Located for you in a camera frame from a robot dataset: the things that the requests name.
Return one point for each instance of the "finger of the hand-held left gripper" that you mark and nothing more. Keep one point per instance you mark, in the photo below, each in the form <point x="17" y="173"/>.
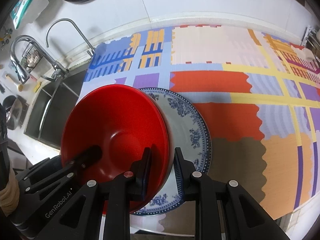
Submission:
<point x="90" y="153"/>
<point x="47" y="165"/>

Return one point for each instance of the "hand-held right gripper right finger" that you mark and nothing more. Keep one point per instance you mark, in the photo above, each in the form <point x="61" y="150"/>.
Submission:
<point x="178" y="175"/>

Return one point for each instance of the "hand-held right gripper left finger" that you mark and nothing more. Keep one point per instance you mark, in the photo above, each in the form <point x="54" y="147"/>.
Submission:
<point x="147" y="170"/>

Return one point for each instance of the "red and black bowl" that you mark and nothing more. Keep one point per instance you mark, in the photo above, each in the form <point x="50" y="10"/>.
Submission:
<point x="112" y="120"/>

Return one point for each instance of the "blue floral white plate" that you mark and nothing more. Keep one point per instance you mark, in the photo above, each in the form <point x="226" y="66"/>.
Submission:
<point x="185" y="127"/>

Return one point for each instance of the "person's left hand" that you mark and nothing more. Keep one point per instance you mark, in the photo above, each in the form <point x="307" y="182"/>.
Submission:
<point x="10" y="197"/>

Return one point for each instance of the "stainless steel sink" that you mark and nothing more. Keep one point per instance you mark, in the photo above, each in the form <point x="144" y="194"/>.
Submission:
<point x="50" y="110"/>

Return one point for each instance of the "yellow sponge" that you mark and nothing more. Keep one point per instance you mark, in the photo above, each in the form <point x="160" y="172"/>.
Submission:
<point x="37" y="87"/>

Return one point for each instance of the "yellow head brush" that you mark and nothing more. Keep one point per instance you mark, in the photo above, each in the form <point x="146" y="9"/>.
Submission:
<point x="20" y="87"/>

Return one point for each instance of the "large chrome faucet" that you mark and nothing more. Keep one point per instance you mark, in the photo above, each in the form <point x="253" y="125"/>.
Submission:
<point x="56" y="71"/>

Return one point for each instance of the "colourful patterned mat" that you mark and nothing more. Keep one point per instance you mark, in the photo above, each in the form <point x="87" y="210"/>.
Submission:
<point x="225" y="80"/>

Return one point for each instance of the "thin gooseneck faucet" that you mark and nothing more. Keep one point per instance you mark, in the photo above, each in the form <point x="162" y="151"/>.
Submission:
<point x="85" y="40"/>

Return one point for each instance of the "paper towel pack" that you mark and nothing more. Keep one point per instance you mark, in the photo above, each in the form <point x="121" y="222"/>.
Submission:
<point x="30" y="5"/>

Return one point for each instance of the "metal countertop rack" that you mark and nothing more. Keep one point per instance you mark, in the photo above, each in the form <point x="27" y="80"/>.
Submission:
<point x="312" y="40"/>

